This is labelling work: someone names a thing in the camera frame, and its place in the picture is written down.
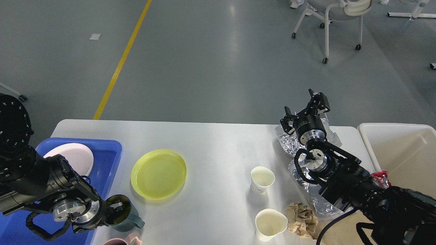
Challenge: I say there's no red crumpled wrapper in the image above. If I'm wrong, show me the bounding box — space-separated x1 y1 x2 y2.
370 170 391 189

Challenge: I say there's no white wheeled chair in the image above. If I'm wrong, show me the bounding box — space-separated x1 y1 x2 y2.
291 0 373 64

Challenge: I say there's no pink mug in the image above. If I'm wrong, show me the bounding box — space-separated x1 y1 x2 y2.
103 236 143 245

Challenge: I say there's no crumpled brown paper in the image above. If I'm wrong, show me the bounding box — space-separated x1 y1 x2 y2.
285 202 318 240

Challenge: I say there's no white paper cup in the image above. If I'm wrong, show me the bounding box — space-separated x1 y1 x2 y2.
255 208 288 242
250 166 276 194

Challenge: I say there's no lower white paper cup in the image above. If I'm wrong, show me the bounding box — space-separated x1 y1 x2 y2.
255 208 288 242

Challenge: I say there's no pink plate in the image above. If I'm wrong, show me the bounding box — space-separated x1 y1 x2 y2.
44 143 94 176

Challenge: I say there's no blue plastic tray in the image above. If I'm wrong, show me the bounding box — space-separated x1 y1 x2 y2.
0 138 122 245

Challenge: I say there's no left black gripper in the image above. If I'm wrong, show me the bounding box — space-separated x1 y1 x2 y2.
72 200 124 233

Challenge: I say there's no white plastic bin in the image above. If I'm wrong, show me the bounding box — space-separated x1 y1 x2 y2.
358 123 436 198

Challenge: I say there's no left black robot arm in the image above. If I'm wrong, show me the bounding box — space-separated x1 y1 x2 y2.
0 94 126 241

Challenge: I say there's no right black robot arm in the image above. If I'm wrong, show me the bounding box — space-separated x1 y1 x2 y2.
280 89 436 245

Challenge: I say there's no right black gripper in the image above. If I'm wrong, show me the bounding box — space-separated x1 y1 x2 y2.
281 89 331 143

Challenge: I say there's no yellow plastic plate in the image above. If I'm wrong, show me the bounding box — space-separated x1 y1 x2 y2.
130 149 187 200

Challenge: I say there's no white table frame base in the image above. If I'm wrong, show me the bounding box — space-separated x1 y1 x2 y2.
387 0 436 21

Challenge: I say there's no crumpled aluminium foil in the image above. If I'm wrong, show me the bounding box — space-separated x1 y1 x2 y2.
275 116 343 219

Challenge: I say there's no upper white paper cup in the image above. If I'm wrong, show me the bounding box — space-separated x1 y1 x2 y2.
250 166 276 194

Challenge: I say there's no dark teal mug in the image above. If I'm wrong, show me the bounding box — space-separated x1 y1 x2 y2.
104 194 145 232

